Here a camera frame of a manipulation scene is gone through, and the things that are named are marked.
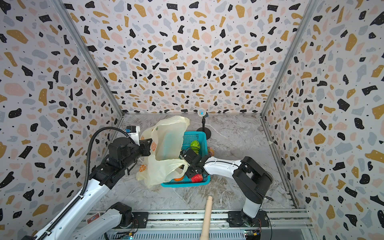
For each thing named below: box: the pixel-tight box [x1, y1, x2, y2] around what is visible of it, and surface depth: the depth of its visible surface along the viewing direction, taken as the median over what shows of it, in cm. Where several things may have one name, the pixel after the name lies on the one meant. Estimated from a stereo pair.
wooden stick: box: [200, 196, 213, 240], surface depth 74 cm
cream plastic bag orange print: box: [136, 115, 190, 188], surface depth 76 cm
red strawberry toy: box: [191, 173, 203, 183], surface depth 83 cm
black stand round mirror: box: [196, 108, 212, 140], surface depth 97 cm
